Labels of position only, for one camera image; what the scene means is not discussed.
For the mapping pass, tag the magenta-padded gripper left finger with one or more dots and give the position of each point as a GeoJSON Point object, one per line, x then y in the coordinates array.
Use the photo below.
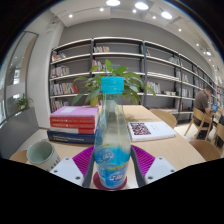
{"type": "Point", "coordinates": [66, 170]}

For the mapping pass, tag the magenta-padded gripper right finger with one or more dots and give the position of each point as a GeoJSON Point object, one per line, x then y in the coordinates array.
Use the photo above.
{"type": "Point", "coordinates": [160, 168]}

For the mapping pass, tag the clear water bottle blue cap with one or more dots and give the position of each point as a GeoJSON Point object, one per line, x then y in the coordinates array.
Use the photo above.
{"type": "Point", "coordinates": [112, 150]}

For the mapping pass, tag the pale green patterned mug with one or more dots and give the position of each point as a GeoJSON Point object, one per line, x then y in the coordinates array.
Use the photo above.
{"type": "Point", "coordinates": [41, 155]}

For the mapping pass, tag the dark blue book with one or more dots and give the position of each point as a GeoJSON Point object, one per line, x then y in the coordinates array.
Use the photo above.
{"type": "Point", "coordinates": [70, 137]}

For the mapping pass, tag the round-backed wooden chair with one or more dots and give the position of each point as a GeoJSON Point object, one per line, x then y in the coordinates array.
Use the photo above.
{"type": "Point", "coordinates": [165, 116]}
{"type": "Point", "coordinates": [19, 156]}
{"type": "Point", "coordinates": [206, 150]}

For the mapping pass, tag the pink book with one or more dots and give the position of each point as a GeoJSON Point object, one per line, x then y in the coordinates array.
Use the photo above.
{"type": "Point", "coordinates": [75, 111]}

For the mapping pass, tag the slat-backed wooden chair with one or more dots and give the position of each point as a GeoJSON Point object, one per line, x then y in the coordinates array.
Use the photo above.
{"type": "Point", "coordinates": [198, 116]}
{"type": "Point", "coordinates": [220, 133]}

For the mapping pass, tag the person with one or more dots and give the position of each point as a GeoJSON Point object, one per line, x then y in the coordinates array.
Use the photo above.
{"type": "Point", "coordinates": [201, 101]}

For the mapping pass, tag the small green plant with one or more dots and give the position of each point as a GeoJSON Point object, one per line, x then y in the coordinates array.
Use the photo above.
{"type": "Point", "coordinates": [23, 101]}

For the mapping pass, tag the laptop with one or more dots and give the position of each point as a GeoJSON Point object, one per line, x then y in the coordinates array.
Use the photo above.
{"type": "Point", "coordinates": [214, 108]}

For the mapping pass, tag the potted green plant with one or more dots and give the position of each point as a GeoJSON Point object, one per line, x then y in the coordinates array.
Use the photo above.
{"type": "Point", "coordinates": [131, 81]}

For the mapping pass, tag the ceiling lights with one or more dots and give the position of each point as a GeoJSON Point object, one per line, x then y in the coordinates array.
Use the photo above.
{"type": "Point", "coordinates": [141, 5]}

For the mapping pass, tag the long wall bookshelf unit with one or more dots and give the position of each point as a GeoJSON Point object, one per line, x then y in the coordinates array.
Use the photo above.
{"type": "Point", "coordinates": [160, 66]}

